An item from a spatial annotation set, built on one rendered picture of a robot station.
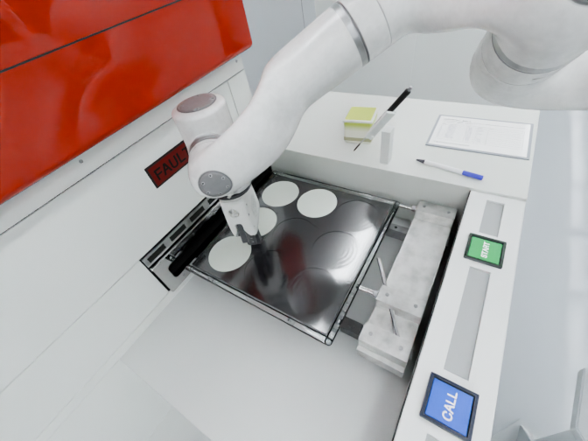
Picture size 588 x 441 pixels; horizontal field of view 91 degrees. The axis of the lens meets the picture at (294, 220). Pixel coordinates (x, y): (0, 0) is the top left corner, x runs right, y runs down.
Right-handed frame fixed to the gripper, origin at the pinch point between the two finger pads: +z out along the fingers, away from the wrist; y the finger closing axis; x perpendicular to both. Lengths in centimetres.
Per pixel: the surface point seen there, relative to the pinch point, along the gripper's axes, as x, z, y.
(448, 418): -27.9, -4.5, -37.0
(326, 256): -16.0, 2.1, -6.7
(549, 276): -121, 92, 30
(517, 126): -65, -5, 19
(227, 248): 6.5, 2.0, -1.0
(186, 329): 16.8, 10.0, -15.8
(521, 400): -82, 92, -20
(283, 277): -6.5, 2.1, -10.6
